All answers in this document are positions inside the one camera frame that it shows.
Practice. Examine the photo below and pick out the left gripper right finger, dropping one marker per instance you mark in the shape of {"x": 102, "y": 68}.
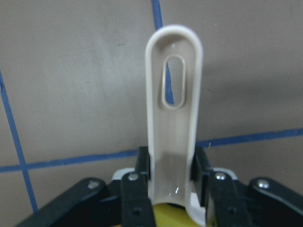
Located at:
{"x": 264, "y": 202}

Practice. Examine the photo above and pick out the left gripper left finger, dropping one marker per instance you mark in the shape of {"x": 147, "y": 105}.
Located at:
{"x": 93, "y": 203}

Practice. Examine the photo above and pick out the yellow green sponge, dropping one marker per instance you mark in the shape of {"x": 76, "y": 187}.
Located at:
{"x": 168, "y": 216}

